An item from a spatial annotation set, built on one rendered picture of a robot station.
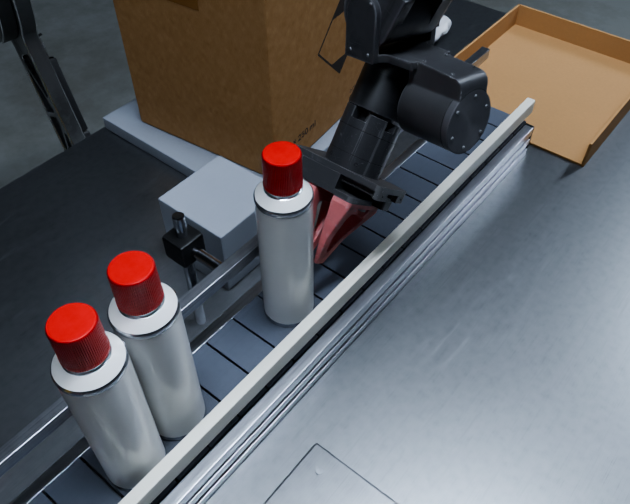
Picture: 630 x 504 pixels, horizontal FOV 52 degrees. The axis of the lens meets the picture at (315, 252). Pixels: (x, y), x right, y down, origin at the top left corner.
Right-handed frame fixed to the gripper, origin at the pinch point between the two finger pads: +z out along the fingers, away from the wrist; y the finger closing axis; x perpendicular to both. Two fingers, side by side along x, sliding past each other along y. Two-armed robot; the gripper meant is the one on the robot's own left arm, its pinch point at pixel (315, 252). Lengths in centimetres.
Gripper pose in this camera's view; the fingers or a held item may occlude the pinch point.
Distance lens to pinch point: 64.8
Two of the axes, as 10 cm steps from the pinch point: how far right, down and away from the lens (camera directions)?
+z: -3.9, 8.9, 2.3
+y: 7.8, 4.6, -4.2
